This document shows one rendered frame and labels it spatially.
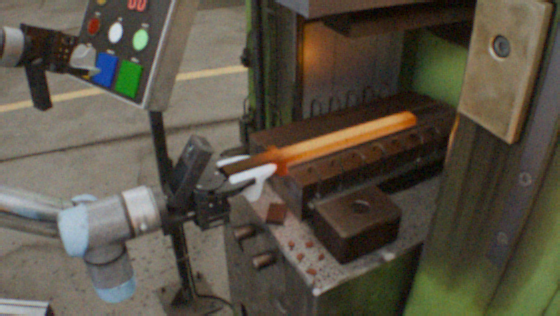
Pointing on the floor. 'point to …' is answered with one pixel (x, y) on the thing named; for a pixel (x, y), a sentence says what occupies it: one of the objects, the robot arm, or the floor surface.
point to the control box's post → (162, 191)
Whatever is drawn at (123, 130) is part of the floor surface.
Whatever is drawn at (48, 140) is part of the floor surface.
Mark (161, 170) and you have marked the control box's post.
